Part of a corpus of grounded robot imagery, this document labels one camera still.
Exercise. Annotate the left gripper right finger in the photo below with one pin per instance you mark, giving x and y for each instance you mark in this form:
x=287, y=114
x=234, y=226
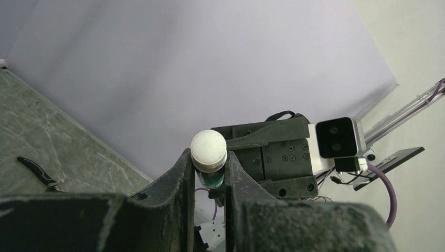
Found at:
x=257, y=221

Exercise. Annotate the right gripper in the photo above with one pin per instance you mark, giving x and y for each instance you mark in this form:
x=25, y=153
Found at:
x=275, y=154

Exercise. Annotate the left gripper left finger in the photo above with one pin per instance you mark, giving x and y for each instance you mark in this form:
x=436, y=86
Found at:
x=159, y=217

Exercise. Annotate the green glue stick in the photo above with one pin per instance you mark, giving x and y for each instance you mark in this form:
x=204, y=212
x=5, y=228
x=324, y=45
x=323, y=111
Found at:
x=209, y=155

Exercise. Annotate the black pliers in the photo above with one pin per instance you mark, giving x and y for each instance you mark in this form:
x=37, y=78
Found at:
x=51, y=184

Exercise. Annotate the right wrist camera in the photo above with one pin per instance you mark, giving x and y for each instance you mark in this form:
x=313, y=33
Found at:
x=338, y=144

